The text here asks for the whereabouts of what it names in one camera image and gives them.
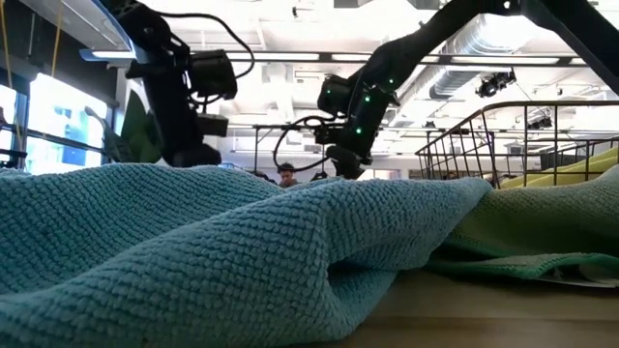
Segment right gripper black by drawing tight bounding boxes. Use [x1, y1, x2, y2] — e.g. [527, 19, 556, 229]
[326, 108, 384, 181]

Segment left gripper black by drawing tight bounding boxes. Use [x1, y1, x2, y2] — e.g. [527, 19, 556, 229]
[159, 113, 223, 168]

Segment yellow microfiber towel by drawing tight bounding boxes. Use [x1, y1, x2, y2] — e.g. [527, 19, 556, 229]
[500, 147, 619, 189]

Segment blue microfiber towel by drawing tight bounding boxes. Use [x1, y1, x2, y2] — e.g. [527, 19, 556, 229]
[0, 162, 492, 348]

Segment pale green microfiber towel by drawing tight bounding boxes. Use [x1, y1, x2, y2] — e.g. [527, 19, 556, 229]
[425, 166, 619, 289]

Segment artificial green succulent plant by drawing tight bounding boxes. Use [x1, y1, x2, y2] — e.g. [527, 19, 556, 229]
[84, 89, 163, 164]

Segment person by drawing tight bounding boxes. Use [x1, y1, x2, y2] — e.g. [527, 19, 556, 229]
[277, 161, 300, 189]

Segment long ceiling light bar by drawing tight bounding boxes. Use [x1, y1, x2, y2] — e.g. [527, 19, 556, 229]
[79, 47, 619, 68]

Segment large window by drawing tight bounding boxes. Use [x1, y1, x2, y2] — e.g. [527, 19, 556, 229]
[0, 72, 113, 175]

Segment black ceiling spotlight cluster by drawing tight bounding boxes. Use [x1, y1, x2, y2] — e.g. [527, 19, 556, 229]
[475, 69, 517, 100]

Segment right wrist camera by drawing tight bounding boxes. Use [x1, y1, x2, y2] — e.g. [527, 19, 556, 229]
[313, 123, 345, 146]

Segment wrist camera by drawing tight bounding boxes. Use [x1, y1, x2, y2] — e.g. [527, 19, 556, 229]
[313, 123, 345, 146]
[195, 114, 230, 138]

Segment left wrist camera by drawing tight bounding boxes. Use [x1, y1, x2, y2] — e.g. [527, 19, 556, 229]
[195, 114, 230, 138]

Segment copper wire basket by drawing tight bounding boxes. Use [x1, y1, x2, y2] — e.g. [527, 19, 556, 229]
[415, 100, 619, 190]

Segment silver ventilation duct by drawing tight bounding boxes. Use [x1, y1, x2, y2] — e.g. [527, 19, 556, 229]
[381, 12, 538, 105]

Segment yellow hanging strap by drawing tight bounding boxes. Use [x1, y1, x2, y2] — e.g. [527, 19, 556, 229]
[0, 0, 14, 91]
[50, 0, 64, 78]

